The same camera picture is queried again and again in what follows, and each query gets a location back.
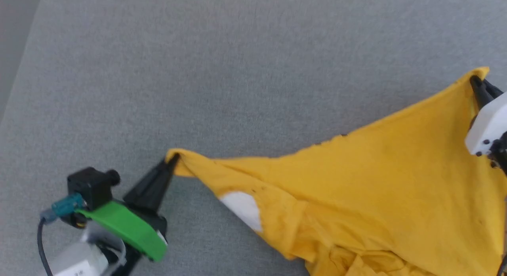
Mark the yellow garment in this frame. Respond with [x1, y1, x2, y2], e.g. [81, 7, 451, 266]
[164, 67, 507, 276]

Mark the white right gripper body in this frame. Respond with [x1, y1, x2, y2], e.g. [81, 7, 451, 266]
[465, 92, 507, 156]

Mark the black cable with teal plug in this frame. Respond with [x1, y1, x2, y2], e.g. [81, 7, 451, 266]
[37, 194, 86, 276]

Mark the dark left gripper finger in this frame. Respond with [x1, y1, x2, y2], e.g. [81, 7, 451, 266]
[144, 156, 180, 214]
[123, 158, 173, 208]

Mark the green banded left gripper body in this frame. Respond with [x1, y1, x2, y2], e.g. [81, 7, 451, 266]
[73, 200, 169, 263]

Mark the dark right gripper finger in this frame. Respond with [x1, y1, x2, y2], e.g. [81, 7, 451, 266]
[483, 80, 504, 103]
[469, 76, 492, 110]

